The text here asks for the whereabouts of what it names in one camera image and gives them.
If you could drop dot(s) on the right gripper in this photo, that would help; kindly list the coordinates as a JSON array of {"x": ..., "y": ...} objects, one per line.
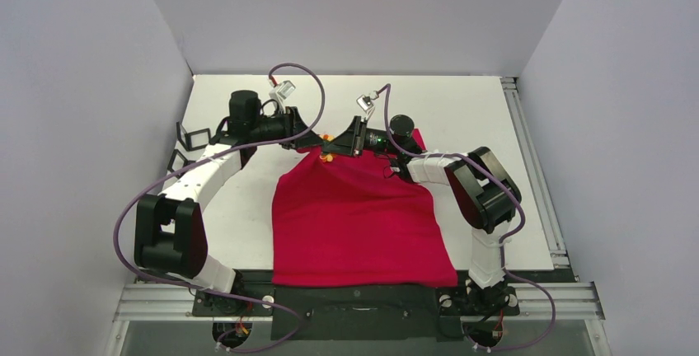
[{"x": 354, "y": 137}]

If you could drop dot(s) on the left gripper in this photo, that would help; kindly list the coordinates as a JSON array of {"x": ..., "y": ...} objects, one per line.
[{"x": 291, "y": 120}]

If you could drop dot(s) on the red t-shirt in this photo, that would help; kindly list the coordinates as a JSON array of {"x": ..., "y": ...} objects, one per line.
[{"x": 346, "y": 222}]

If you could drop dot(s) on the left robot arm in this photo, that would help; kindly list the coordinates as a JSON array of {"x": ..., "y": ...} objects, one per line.
[{"x": 169, "y": 235}]

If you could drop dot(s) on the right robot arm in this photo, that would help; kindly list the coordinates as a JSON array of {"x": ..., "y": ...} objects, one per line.
[{"x": 485, "y": 194}]

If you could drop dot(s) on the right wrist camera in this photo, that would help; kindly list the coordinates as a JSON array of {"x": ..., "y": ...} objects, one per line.
[{"x": 365, "y": 103}]

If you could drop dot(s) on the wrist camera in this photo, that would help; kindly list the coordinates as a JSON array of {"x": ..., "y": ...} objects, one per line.
[
  {"x": 282, "y": 91},
  {"x": 365, "y": 103}
]

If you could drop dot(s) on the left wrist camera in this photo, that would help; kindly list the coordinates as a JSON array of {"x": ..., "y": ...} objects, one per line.
[{"x": 282, "y": 91}]

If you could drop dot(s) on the black frame stand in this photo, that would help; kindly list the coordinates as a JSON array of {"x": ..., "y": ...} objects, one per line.
[
  {"x": 177, "y": 161},
  {"x": 192, "y": 140}
]

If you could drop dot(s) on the aluminium side rail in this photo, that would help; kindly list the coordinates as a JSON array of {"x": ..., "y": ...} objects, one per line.
[{"x": 541, "y": 193}]

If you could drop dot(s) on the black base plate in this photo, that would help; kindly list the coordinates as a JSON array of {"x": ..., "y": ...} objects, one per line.
[{"x": 364, "y": 312}]

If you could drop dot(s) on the aluminium front rail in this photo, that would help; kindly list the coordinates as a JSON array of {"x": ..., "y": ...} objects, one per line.
[{"x": 578, "y": 301}]

